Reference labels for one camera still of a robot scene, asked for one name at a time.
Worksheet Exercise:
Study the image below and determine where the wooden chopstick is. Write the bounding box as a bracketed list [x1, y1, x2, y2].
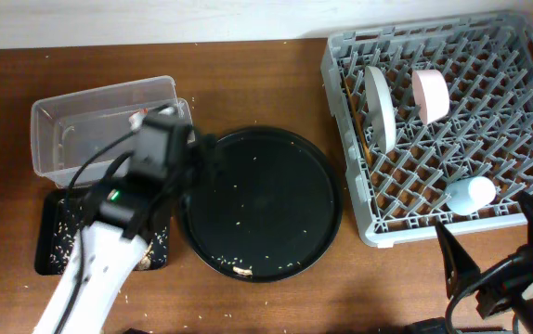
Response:
[341, 71, 372, 167]

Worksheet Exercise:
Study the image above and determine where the grey plate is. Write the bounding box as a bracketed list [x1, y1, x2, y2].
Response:
[365, 66, 397, 154]

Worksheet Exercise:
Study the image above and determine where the round black tray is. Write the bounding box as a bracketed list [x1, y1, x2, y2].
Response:
[178, 126, 343, 283]

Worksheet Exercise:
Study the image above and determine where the peanut on tray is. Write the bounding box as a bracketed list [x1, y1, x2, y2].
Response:
[232, 266, 253, 276]

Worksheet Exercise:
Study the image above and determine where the pink bowl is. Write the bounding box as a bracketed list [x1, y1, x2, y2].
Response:
[412, 70, 450, 125]

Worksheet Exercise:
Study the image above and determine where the grey dishwasher rack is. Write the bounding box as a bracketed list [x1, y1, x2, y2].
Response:
[320, 12, 533, 248]

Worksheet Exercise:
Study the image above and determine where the black rectangular tray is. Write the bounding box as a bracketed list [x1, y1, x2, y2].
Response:
[33, 185, 173, 277]

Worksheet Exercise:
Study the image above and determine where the blue cup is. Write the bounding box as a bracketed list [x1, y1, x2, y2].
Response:
[445, 176, 497, 215]

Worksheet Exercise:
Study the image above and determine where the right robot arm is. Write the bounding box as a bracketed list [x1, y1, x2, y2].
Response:
[403, 192, 533, 333]

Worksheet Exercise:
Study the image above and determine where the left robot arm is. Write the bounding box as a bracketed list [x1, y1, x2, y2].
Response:
[33, 111, 218, 333]

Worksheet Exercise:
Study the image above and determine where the clear plastic bin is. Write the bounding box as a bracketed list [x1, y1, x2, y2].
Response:
[30, 75, 192, 188]

